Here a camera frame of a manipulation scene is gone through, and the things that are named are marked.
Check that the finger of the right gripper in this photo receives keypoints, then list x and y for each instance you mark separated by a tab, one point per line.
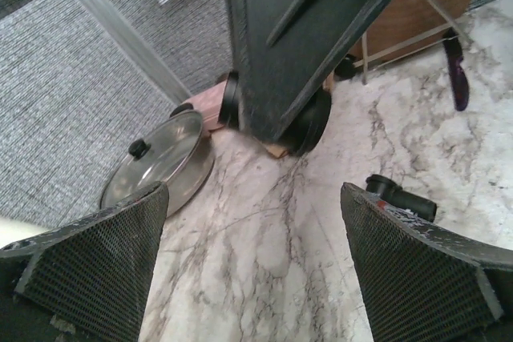
282	51

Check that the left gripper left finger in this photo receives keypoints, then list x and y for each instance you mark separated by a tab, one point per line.
88	280

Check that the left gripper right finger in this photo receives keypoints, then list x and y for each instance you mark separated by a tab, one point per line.
421	282

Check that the black capsule lowest right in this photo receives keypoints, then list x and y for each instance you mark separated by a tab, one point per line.
394	194

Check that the pink egg tray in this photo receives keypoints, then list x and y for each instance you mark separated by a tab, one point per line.
208	103

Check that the round wooden board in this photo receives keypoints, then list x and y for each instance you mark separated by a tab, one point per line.
406	27

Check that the steel pot with lid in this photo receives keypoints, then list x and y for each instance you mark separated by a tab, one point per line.
178	152

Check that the purple handled tool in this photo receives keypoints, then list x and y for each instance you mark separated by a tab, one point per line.
458	80

